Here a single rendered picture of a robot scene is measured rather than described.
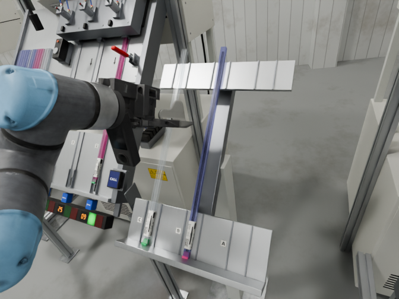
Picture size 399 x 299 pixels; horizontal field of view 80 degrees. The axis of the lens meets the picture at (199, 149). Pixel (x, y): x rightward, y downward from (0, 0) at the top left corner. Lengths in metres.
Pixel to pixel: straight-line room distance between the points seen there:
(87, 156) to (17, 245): 0.62
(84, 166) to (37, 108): 0.56
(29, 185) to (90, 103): 0.13
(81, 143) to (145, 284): 0.83
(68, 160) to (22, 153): 0.57
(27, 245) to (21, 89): 0.16
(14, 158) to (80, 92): 0.11
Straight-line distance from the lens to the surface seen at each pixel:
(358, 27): 3.87
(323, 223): 1.57
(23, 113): 0.33
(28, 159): 0.37
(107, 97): 0.40
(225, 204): 0.72
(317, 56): 3.60
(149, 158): 1.06
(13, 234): 0.28
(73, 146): 0.93
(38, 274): 1.79
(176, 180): 1.07
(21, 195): 0.32
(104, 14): 0.95
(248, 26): 3.60
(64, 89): 0.36
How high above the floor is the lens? 1.22
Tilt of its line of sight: 36 degrees down
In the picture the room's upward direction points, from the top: 11 degrees counter-clockwise
